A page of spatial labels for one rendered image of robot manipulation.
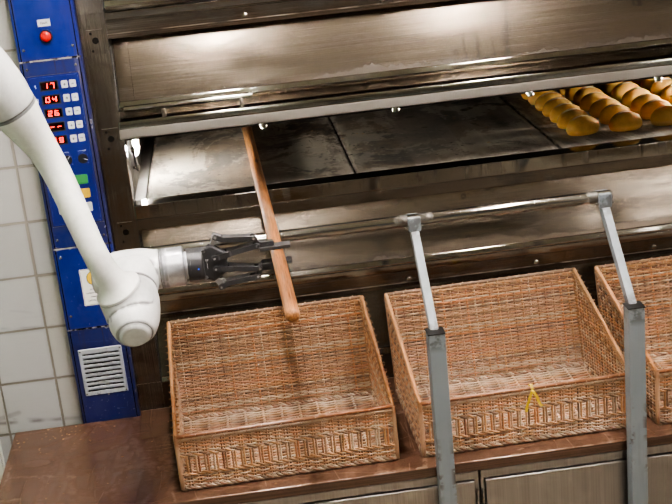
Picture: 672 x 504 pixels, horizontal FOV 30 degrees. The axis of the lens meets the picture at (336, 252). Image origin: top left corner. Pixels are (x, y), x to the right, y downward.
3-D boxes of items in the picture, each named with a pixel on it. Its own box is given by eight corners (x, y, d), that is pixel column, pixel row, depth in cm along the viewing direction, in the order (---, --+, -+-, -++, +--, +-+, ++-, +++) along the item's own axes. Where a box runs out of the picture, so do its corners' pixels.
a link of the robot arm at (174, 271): (164, 280, 288) (190, 277, 288) (164, 294, 279) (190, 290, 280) (158, 243, 285) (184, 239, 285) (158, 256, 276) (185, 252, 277)
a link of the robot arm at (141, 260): (163, 274, 289) (165, 308, 278) (95, 283, 288) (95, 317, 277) (156, 236, 283) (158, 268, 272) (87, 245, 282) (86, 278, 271)
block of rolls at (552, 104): (518, 97, 417) (517, 81, 415) (658, 80, 420) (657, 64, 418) (569, 139, 359) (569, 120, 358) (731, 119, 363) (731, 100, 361)
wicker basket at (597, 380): (388, 381, 359) (380, 291, 350) (579, 354, 364) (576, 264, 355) (420, 460, 313) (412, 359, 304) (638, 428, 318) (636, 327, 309)
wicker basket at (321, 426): (177, 410, 354) (163, 319, 345) (373, 381, 359) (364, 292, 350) (178, 494, 308) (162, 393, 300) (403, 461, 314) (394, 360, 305)
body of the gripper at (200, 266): (183, 242, 285) (224, 237, 285) (188, 277, 287) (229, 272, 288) (184, 252, 278) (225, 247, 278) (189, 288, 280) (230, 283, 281)
